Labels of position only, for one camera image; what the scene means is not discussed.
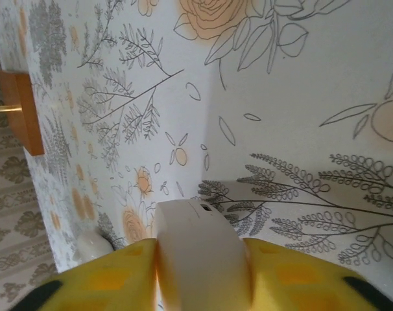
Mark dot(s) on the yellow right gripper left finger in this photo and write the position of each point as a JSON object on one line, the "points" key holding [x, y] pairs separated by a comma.
{"points": [[102, 282]]}

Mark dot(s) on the white oblong earbud charging case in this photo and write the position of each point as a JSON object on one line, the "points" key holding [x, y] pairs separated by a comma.
{"points": [[92, 244]]}

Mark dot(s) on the white round earbud charging case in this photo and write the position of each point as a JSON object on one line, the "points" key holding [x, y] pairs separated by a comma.
{"points": [[203, 259]]}

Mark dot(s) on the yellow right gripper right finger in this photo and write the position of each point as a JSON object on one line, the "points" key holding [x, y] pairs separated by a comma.
{"points": [[297, 285]]}

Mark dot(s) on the floral patterned table cover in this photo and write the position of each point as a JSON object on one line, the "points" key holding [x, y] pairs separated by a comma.
{"points": [[281, 97]]}

